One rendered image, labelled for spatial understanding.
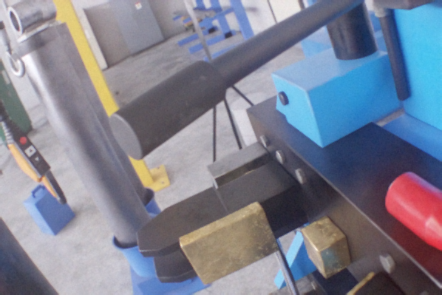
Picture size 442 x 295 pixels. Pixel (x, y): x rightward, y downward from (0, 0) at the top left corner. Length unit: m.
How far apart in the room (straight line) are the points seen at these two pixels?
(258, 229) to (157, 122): 0.55
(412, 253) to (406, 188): 0.07
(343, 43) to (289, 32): 0.44
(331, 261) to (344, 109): 0.24
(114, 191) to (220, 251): 1.20
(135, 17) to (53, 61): 8.88
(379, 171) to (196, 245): 0.33
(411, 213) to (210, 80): 0.29
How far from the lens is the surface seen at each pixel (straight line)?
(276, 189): 0.75
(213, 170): 0.89
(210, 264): 0.74
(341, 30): 0.69
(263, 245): 0.74
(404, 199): 0.44
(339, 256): 0.64
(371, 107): 0.70
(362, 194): 0.54
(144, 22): 10.57
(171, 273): 0.79
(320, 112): 0.64
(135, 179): 2.25
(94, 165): 1.81
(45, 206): 3.40
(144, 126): 0.19
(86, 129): 1.78
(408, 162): 0.58
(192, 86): 0.20
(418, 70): 0.65
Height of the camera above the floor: 1.40
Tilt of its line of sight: 24 degrees down
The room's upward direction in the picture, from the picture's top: 23 degrees counter-clockwise
